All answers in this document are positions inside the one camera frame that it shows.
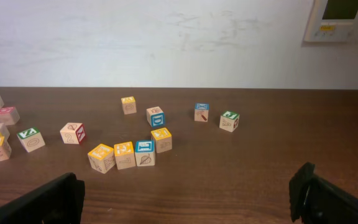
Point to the white wooden block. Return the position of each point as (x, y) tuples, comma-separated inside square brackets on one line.
[(73, 133)]

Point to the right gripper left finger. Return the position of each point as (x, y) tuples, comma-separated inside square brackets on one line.
[(58, 201)]

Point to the green Z block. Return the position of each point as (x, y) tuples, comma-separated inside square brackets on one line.
[(31, 139)]

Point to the blue X block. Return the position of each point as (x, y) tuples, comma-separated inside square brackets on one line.
[(201, 112)]

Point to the green J block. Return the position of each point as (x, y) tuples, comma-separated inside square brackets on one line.
[(229, 121)]

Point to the wooden block blue D side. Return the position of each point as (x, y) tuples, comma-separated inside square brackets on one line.
[(155, 116)]

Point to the red Q block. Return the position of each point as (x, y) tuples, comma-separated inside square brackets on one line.
[(9, 116)]

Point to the yellow S block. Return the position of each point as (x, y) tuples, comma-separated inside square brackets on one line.
[(102, 158)]

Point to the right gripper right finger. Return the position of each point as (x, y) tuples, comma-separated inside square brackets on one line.
[(314, 200)]

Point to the blue T block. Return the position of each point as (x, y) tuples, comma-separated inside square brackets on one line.
[(145, 153)]

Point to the yellow G block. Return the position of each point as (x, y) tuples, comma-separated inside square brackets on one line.
[(124, 155)]

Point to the white wall control panel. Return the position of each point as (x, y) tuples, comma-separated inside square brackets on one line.
[(332, 21)]

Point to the yellow K block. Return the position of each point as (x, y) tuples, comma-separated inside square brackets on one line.
[(162, 139)]

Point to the yellow block top right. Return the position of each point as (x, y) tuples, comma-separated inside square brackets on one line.
[(129, 105)]

